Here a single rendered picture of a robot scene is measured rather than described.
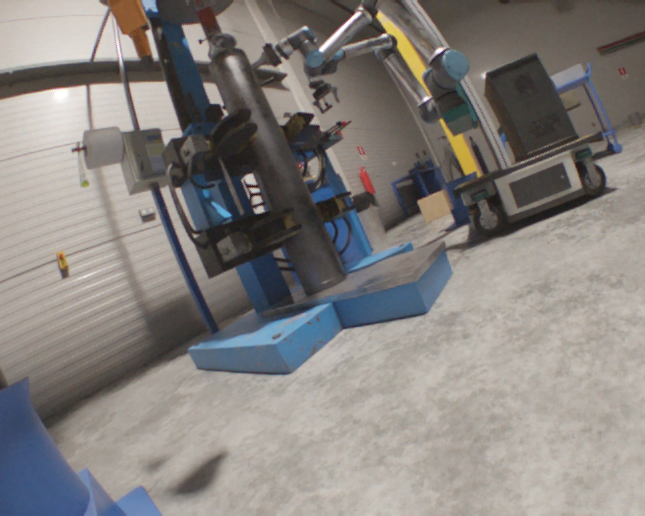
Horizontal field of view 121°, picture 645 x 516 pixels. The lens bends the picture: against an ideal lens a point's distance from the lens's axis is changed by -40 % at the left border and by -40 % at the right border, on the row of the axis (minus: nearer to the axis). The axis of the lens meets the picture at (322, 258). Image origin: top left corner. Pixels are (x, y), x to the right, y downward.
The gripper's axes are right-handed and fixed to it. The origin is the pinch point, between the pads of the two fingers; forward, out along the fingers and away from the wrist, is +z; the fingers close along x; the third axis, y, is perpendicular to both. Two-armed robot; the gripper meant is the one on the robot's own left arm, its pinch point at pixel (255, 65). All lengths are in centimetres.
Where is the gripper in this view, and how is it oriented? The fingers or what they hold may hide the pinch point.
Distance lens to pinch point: 169.8
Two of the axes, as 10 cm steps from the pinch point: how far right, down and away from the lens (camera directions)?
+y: -2.8, 1.9, -9.4
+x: 4.1, 9.1, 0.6
